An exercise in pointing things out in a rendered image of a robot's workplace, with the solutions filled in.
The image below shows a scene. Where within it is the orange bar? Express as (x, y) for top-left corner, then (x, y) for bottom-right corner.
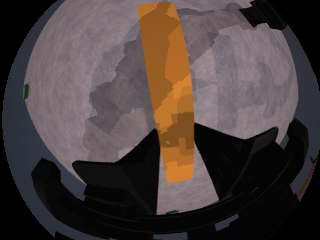
(137, 1), (195, 183)

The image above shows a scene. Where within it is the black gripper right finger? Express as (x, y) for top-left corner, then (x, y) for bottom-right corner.
(193, 123), (279, 201)

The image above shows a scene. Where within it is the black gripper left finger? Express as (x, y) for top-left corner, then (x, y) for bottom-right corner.
(72, 128), (161, 215)

